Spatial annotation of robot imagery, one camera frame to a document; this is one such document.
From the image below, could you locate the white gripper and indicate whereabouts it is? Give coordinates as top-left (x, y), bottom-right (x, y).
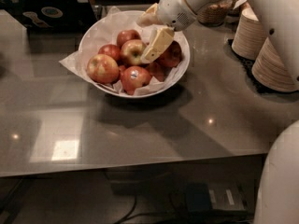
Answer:
top-left (136, 0), bottom-right (196, 63)

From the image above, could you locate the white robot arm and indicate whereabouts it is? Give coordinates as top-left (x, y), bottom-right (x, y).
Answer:
top-left (137, 0), bottom-right (299, 224)

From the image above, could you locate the red apple top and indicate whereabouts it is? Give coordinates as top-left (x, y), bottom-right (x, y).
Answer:
top-left (117, 29), bottom-right (141, 48)

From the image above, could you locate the red apple front right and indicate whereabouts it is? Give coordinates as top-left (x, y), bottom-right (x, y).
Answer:
top-left (146, 62), bottom-right (164, 82)

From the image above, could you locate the white bowl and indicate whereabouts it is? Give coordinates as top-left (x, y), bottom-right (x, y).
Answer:
top-left (78, 9), bottom-right (191, 99)

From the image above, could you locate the red apple back left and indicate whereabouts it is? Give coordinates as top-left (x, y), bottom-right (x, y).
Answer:
top-left (98, 44), bottom-right (121, 62)

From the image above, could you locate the front apple with sticker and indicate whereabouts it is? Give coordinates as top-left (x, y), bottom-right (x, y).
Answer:
top-left (121, 66), bottom-right (151, 95)

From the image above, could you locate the large yellow-red apple left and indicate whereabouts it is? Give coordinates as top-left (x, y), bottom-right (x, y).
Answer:
top-left (86, 54), bottom-right (120, 84)

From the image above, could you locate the white paper liner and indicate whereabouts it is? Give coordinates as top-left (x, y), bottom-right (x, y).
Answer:
top-left (59, 5), bottom-right (185, 97)

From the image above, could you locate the glass jar with nuts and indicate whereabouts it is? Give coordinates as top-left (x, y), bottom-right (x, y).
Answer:
top-left (197, 0), bottom-right (233, 26)

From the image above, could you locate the rear stack of paper bowls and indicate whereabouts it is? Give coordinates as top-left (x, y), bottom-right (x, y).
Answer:
top-left (232, 7), bottom-right (266, 60)

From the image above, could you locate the stack of paper bowls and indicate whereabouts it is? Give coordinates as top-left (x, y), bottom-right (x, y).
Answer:
top-left (232, 7), bottom-right (266, 60)
top-left (252, 38), bottom-right (298, 92)

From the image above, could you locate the black mat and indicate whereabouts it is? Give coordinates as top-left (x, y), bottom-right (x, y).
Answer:
top-left (234, 52), bottom-right (297, 93)

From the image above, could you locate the black laptop with stickers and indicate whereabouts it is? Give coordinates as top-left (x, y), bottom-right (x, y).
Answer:
top-left (0, 0), bottom-right (97, 32)

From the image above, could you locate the front stack of paper bowls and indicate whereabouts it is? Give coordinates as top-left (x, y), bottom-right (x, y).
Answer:
top-left (252, 38), bottom-right (298, 92)

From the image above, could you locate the black power box under table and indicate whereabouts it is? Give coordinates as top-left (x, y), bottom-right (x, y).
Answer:
top-left (185, 182), bottom-right (249, 216)

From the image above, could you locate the black cable under table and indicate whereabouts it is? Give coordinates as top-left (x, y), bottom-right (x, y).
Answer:
top-left (113, 193), bottom-right (253, 224)

